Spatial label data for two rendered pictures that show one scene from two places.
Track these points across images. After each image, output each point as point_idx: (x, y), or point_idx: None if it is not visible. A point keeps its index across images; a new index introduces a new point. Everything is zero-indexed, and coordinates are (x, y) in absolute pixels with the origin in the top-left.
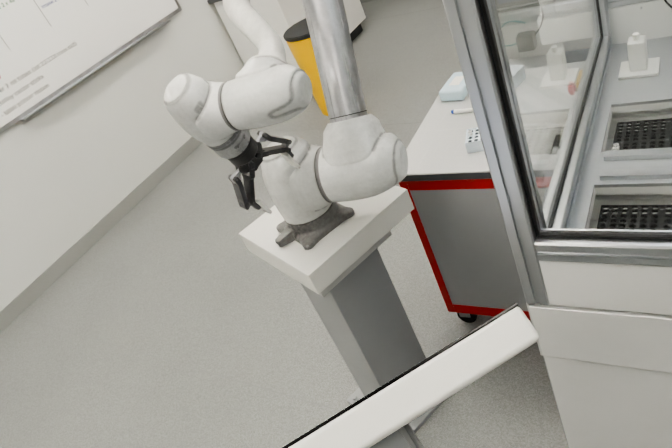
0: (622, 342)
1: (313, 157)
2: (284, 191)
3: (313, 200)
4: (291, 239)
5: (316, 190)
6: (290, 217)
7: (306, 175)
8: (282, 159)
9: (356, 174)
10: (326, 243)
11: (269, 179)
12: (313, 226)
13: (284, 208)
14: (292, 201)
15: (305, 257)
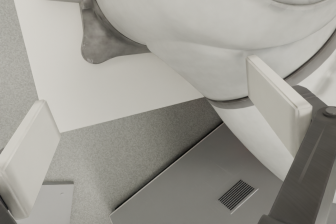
0: None
1: (303, 59)
2: (148, 25)
3: (180, 75)
4: (72, 1)
5: (209, 94)
6: (105, 9)
7: (236, 80)
8: (255, 14)
9: None
10: (123, 77)
11: None
12: (130, 43)
13: (109, 4)
14: (141, 34)
15: (69, 77)
